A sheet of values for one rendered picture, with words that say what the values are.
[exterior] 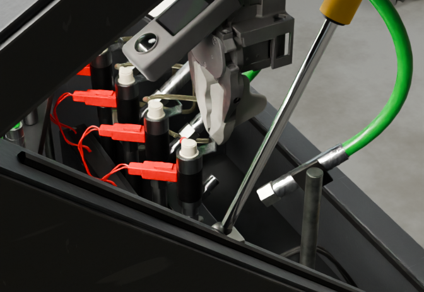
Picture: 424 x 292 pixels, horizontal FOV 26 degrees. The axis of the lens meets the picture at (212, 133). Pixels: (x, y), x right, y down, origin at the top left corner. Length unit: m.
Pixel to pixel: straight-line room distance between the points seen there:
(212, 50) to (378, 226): 0.37
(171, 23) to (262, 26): 0.09
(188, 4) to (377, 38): 2.59
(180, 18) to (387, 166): 1.99
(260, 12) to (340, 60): 2.39
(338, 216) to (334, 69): 2.06
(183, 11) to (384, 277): 0.45
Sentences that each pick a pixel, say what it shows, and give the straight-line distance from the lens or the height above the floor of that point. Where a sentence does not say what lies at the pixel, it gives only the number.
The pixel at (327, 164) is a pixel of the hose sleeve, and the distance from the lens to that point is 0.88.
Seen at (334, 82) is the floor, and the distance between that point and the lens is 3.16.
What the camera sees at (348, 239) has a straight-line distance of 1.19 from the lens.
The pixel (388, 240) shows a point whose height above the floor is 0.95.
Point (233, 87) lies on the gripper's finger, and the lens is 0.89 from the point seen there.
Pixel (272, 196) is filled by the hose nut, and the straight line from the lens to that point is 0.90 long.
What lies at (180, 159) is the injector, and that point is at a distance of 0.96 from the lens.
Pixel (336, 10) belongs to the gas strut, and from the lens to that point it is 0.52.
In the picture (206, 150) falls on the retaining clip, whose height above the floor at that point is 1.12.
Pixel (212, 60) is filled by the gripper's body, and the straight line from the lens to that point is 0.90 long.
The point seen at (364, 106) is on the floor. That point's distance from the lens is 3.05.
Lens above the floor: 1.71
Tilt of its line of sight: 36 degrees down
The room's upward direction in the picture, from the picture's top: straight up
